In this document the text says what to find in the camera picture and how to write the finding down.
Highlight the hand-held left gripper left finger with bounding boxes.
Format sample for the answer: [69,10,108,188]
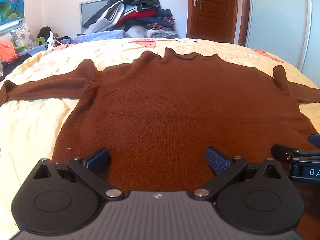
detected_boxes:
[32,147,125,202]

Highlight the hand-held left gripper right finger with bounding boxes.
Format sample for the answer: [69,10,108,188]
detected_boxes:
[192,146,284,202]

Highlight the brown knit sweater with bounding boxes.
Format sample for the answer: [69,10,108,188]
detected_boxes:
[0,47,320,240]

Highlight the pile of clothes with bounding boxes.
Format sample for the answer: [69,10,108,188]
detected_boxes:
[83,0,182,39]

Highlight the yellow floral quilt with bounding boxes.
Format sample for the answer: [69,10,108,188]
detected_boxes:
[0,37,320,233]

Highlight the white sliding wardrobe door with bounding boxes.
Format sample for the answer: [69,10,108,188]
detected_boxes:
[246,0,320,88]

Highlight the blue quilted blanket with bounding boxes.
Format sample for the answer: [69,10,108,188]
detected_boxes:
[19,30,125,55]

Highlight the dark clothing heap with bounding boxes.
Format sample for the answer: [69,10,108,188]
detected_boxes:
[0,54,32,82]

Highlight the white plastic bag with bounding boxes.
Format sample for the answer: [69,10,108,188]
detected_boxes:
[46,31,56,49]

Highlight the green plastic stool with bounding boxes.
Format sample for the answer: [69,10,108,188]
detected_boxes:
[12,37,45,53]

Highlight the black bag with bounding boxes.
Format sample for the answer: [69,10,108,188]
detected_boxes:
[37,26,53,39]

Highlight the orange cloth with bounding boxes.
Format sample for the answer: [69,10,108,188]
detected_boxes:
[0,40,19,63]

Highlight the brown wooden door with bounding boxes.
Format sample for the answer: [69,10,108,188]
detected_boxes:
[186,0,250,46]

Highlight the grey floral pillow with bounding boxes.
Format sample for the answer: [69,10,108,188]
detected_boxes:
[10,24,37,49]

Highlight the grey framed panel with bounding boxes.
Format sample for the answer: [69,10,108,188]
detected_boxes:
[79,0,113,34]

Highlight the metal window frame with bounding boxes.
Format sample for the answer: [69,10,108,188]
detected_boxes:
[0,17,27,34]

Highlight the lotus wall poster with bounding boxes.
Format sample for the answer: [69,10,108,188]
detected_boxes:
[0,0,25,25]

